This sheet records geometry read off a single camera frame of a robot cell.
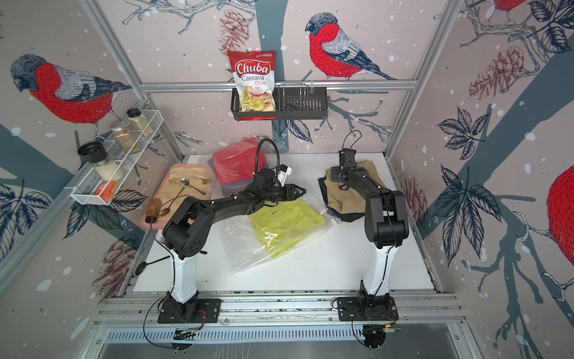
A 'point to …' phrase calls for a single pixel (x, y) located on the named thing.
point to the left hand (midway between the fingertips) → (307, 189)
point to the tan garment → (347, 200)
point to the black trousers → (346, 217)
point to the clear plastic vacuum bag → (244, 248)
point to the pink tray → (156, 226)
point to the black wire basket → (292, 103)
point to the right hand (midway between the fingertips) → (341, 171)
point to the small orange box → (106, 191)
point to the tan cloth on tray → (179, 183)
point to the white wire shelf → (101, 182)
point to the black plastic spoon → (142, 265)
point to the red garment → (238, 161)
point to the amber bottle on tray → (152, 211)
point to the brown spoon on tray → (167, 210)
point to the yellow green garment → (285, 225)
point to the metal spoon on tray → (184, 181)
